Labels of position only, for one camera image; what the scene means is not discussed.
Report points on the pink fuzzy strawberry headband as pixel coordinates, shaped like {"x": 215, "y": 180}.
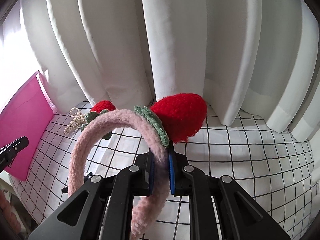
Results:
{"x": 174, "y": 118}

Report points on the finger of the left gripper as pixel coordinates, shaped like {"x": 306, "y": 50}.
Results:
{"x": 9, "y": 152}

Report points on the pearl gold hair claw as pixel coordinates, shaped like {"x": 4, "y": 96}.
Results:
{"x": 78, "y": 119}

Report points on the pink storage box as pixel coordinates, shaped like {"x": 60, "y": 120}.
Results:
{"x": 27, "y": 114}

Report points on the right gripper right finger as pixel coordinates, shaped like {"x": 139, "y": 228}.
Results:
{"x": 219, "y": 207}

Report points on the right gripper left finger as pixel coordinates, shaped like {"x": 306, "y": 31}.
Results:
{"x": 102, "y": 207}

